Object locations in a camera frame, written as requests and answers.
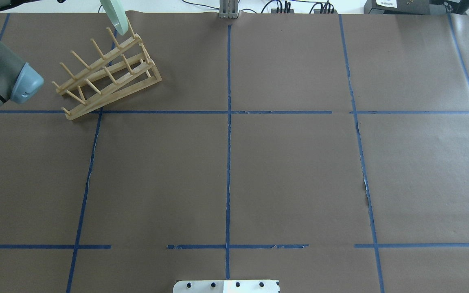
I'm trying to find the white pedestal base plate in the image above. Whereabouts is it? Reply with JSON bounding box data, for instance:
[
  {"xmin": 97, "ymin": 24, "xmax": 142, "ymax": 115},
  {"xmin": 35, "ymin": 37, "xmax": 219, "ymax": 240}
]
[{"xmin": 173, "ymin": 280, "xmax": 281, "ymax": 293}]

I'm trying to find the black equipment box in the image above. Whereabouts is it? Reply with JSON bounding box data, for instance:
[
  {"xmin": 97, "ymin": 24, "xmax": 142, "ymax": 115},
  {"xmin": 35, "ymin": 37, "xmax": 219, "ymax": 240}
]
[{"xmin": 363, "ymin": 0, "xmax": 469, "ymax": 15}]

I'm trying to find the black usb hub right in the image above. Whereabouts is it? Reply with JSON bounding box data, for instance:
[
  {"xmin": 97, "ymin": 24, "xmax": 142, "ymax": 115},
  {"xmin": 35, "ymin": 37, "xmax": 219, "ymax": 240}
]
[{"xmin": 310, "ymin": 1, "xmax": 337, "ymax": 14}]

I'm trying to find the black usb hub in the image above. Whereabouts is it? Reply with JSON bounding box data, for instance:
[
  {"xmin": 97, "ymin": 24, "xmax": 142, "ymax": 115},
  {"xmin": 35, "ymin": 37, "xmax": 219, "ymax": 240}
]
[
  {"xmin": 310, "ymin": 1, "xmax": 337, "ymax": 14},
  {"xmin": 270, "ymin": 0, "xmax": 294, "ymax": 14}
]

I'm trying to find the brown paper table cover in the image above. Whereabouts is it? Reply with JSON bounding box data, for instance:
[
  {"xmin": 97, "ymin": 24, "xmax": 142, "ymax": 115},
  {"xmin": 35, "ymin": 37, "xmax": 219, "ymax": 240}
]
[{"xmin": 0, "ymin": 11, "xmax": 469, "ymax": 293}]

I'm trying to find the light green ceramic plate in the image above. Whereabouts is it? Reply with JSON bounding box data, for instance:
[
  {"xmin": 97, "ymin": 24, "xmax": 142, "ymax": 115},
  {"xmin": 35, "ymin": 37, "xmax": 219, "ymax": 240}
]
[{"xmin": 99, "ymin": 0, "xmax": 130, "ymax": 35}]

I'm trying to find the black usb hub left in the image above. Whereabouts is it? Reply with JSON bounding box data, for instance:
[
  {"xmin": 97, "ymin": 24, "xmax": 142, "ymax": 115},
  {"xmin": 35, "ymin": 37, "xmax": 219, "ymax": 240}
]
[{"xmin": 270, "ymin": 0, "xmax": 294, "ymax": 14}]

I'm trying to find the wooden dish rack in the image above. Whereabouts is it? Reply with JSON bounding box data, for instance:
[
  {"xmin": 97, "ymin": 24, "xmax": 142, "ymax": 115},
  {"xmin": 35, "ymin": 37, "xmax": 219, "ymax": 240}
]
[{"xmin": 52, "ymin": 22, "xmax": 162, "ymax": 120}]

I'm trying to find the grey aluminium frame post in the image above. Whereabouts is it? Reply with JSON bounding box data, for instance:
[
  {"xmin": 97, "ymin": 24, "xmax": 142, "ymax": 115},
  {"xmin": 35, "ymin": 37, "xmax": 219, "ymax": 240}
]
[{"xmin": 219, "ymin": 0, "xmax": 240, "ymax": 19}]

